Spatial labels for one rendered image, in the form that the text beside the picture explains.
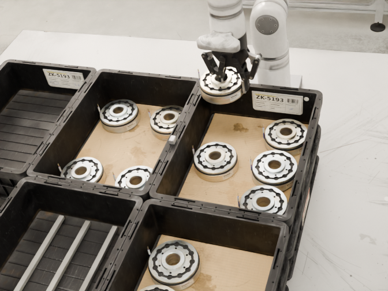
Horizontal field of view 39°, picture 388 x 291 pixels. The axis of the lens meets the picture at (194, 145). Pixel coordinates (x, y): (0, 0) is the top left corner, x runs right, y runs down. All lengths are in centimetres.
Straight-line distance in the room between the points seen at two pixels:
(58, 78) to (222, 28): 61
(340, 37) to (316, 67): 140
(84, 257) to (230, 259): 31
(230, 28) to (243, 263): 48
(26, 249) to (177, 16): 243
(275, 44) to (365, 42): 172
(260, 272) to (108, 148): 53
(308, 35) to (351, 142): 171
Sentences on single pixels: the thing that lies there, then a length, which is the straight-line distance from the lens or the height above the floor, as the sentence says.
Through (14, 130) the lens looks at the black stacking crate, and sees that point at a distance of 159.
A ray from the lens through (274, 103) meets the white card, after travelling 138.
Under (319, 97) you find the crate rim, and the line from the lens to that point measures 133.
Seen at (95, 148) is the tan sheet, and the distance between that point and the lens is 144.
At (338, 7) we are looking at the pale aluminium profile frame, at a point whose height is 13.
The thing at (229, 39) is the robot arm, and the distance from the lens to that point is 113.
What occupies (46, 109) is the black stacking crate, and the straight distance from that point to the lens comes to 161.
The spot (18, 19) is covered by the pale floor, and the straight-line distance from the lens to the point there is 390.
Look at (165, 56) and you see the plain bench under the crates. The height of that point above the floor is 70.
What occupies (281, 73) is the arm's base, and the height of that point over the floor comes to 85.
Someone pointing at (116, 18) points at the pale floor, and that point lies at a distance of 361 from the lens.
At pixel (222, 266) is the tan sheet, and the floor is 83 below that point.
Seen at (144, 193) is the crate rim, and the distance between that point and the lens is 116.
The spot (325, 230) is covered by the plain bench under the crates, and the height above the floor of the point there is 70.
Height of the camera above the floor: 178
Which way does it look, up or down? 44 degrees down
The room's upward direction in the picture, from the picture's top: 10 degrees counter-clockwise
